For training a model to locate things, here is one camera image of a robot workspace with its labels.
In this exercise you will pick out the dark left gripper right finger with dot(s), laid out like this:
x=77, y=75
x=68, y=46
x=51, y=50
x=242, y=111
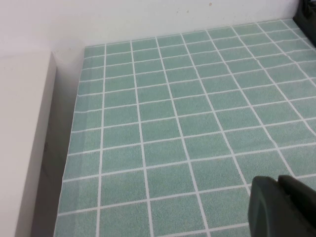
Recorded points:
x=306, y=212

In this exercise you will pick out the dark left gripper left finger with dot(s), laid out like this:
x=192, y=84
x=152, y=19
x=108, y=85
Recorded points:
x=266, y=209

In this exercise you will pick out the green tile-pattern tablecloth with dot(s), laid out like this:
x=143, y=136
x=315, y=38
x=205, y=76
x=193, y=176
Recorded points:
x=172, y=123

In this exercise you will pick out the black drip tray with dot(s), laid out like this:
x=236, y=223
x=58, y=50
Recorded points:
x=306, y=27

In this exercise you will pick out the white cabinet block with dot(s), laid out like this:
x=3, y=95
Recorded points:
x=22, y=138

